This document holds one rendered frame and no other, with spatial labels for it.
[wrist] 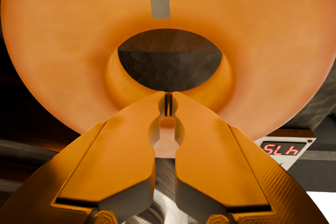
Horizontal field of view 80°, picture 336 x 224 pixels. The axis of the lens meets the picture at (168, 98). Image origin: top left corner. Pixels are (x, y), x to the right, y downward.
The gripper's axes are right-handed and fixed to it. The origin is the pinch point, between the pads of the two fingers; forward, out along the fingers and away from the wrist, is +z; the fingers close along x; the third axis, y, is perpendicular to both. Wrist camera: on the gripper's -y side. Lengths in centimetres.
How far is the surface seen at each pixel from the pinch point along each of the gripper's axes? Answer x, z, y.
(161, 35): -1.0, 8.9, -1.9
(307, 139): 25.1, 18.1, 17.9
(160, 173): -1.0, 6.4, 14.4
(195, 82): 3.7, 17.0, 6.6
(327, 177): 550, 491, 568
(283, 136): 20.6, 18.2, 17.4
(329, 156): 393, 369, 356
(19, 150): -12.4, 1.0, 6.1
